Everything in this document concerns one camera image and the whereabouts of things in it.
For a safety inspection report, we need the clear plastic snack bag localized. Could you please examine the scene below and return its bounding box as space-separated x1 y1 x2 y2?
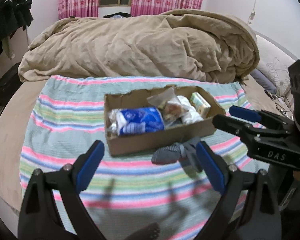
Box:
147 87 189 126

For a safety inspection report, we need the grey sock pair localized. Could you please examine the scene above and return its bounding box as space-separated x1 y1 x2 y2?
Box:
151 137 203 173

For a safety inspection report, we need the blue tissue pack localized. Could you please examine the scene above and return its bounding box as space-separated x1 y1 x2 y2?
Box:
117 107 165 136

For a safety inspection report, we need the green tissue box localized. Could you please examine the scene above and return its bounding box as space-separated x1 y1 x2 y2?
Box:
190 92 211 118

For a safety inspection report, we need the white floral pillow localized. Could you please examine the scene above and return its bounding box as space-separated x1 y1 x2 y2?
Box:
256 35 295 96

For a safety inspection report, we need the brown cardboard box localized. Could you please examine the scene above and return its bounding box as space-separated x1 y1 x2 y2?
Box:
103 84 226 157

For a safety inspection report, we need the tan crumpled blanket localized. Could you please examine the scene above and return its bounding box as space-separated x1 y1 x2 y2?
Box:
18 9 260 83

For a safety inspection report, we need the striped pastel towel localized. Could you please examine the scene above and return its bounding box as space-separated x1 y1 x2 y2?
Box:
19 74 271 240

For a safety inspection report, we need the clear bag of white beads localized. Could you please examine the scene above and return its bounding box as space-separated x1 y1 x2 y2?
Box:
107 109 119 135

